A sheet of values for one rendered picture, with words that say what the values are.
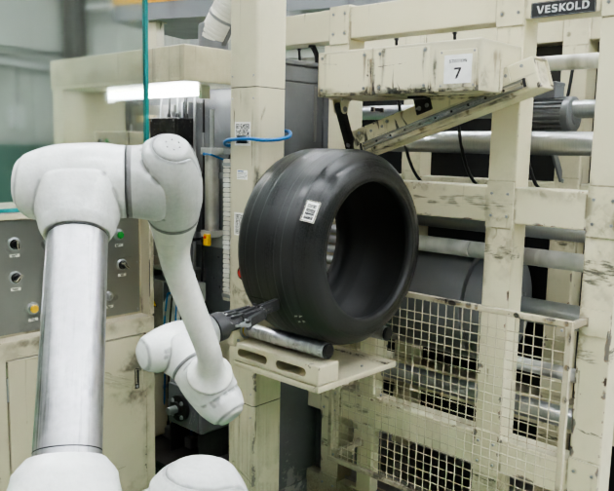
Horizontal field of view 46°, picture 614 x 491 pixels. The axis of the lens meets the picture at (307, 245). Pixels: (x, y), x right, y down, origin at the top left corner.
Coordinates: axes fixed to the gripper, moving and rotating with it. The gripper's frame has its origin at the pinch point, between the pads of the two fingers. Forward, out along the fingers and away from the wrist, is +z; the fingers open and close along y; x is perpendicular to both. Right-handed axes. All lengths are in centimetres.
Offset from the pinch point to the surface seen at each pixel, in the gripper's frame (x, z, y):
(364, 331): 13.2, 26.0, -11.8
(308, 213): -25.3, 7.9, -10.2
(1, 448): 38, -54, 61
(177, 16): -138, 409, 552
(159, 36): -119, 407, 589
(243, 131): -45, 27, 34
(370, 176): -31.6, 32.3, -12.5
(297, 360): 18.6, 8.7, -0.9
